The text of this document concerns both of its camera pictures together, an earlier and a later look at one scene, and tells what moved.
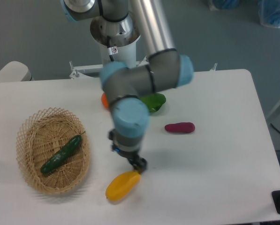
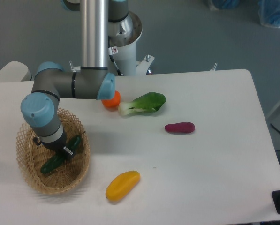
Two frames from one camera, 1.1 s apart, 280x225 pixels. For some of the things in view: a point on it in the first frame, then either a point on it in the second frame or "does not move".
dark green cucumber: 69,147 does not move
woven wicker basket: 41,134 does not move
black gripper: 128,147 to 57,146
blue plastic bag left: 226,4 does not move
